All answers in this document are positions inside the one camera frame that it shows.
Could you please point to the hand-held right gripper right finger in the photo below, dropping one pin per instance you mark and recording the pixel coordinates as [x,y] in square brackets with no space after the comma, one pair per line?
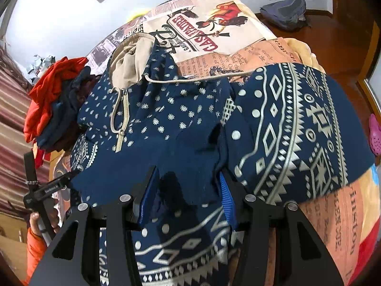
[227,201]

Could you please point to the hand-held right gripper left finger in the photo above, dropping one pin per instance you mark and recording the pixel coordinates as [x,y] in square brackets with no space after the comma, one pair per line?
[146,198]

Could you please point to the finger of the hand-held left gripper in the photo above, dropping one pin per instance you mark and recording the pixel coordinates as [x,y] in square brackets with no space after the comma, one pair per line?
[69,178]

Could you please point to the navy patterned hoodie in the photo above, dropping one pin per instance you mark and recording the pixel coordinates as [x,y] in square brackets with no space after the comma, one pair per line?
[184,119]

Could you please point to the person's left forearm orange sleeve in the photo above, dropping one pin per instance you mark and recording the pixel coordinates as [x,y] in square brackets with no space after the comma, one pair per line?
[35,256]

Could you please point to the person's left hand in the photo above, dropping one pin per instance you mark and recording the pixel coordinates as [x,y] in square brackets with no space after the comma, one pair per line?
[53,214]

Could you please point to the dark navy garment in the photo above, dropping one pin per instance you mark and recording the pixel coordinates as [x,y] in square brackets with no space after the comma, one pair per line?
[64,110]

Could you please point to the striped red curtain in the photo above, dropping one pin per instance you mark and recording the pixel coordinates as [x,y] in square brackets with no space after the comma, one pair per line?
[16,131]

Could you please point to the red garment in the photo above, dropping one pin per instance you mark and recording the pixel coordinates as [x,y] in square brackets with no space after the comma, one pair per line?
[49,95]

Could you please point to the crumpled grey white cloth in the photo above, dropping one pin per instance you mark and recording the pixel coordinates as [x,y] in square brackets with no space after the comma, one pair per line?
[40,65]

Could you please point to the pink clog shoe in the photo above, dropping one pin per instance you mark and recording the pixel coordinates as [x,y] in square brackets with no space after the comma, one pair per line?
[375,134]

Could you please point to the pale yellow fleece blanket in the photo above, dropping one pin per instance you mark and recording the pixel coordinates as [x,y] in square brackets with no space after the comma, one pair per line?
[306,52]

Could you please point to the printed newspaper-style blanket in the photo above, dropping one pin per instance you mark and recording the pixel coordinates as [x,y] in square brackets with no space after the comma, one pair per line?
[202,32]

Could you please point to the yellow object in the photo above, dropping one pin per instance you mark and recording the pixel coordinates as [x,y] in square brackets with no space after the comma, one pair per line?
[139,15]

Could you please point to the grey backpack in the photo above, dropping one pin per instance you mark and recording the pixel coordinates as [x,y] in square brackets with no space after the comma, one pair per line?
[285,13]

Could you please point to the wooden door frame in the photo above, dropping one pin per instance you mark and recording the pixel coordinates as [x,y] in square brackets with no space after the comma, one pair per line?
[370,62]

